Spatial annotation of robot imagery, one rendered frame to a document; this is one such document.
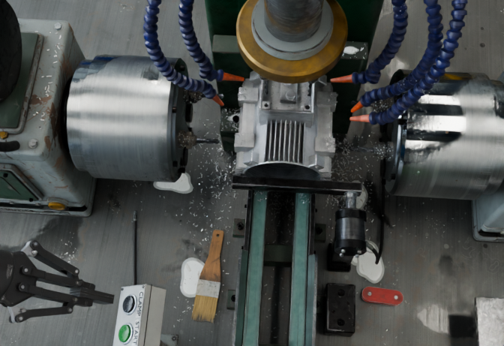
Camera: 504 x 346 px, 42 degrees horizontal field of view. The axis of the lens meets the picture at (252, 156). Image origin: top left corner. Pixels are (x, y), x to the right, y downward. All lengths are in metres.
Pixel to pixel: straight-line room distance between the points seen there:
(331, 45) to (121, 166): 0.47
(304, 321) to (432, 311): 0.31
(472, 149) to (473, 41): 0.58
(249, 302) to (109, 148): 0.41
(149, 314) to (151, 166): 0.27
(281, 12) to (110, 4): 0.90
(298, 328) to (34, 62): 0.72
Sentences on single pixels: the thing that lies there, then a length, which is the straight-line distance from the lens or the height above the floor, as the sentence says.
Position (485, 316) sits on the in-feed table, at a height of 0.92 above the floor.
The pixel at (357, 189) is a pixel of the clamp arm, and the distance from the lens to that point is 1.28.
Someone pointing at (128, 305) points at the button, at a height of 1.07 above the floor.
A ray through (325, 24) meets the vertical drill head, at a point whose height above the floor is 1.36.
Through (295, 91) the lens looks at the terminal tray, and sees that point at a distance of 1.24.
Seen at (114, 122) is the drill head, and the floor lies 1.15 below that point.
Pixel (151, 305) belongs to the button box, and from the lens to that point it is 1.18.
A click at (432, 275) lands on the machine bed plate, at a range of 1.50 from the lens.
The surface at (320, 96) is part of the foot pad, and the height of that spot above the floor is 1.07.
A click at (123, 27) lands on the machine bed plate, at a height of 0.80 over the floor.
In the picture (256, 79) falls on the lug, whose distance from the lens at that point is 1.30.
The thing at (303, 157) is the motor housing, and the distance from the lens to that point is 1.21.
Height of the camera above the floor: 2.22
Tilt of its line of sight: 68 degrees down
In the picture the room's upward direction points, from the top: 3 degrees counter-clockwise
